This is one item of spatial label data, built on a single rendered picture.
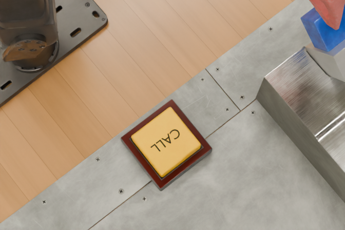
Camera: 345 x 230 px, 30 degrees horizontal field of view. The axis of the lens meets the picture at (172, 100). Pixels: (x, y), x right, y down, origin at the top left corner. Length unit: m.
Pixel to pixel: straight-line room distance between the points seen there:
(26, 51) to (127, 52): 0.15
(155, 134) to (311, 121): 0.18
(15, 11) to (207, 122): 0.28
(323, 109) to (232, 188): 0.15
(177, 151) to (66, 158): 0.14
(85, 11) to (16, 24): 0.18
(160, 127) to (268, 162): 0.14
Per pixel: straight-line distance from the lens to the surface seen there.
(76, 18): 0.85
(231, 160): 0.79
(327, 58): 0.71
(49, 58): 0.82
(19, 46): 0.72
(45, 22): 0.69
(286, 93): 0.73
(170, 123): 0.76
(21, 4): 0.66
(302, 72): 0.74
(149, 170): 0.77
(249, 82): 0.82
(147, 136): 0.76
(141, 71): 0.82
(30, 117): 0.83
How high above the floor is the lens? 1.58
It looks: 75 degrees down
